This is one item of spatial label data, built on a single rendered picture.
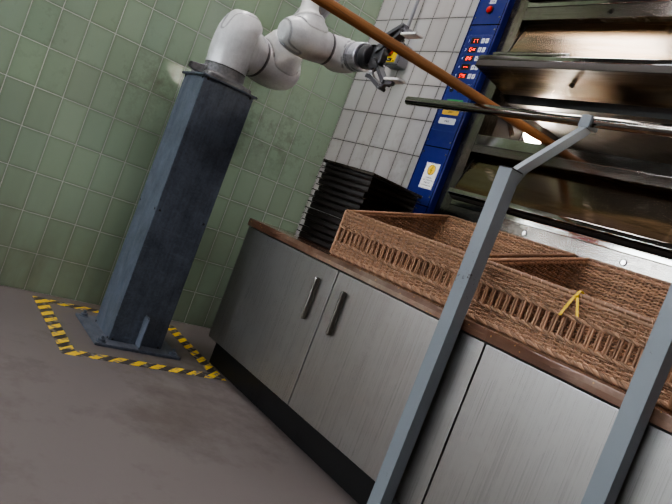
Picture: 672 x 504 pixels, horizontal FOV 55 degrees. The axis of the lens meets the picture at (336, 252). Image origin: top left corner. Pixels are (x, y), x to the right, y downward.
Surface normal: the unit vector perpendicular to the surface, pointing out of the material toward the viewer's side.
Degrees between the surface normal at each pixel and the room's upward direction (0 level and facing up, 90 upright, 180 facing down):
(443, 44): 90
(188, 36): 90
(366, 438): 90
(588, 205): 70
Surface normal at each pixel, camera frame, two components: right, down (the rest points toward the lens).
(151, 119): 0.56, 0.26
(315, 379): -0.74, -0.26
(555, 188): -0.58, -0.55
